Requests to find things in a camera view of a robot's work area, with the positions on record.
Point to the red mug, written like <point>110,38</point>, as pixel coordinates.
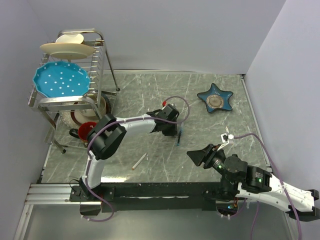
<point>82,132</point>

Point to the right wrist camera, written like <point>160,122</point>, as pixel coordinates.
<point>226,139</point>

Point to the white orange pen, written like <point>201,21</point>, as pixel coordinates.
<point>139,161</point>

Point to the blue star-shaped dish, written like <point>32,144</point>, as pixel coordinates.
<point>216,99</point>

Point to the small cream plate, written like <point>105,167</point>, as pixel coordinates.
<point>70,39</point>

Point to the blue polka dot plate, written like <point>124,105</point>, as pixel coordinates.
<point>61,79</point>

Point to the blue pen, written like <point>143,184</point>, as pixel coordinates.
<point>180,134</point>

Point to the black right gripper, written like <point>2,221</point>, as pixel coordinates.
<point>205,155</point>

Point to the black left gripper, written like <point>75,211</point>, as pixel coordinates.
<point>173,132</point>

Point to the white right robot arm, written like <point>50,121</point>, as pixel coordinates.
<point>241,180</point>

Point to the metal dish rack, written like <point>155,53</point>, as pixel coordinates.
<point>52,108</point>

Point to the large cream plate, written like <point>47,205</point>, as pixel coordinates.
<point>68,51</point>

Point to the white bowl brown rim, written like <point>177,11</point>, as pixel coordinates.
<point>88,115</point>

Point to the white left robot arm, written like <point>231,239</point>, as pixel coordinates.
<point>106,137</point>

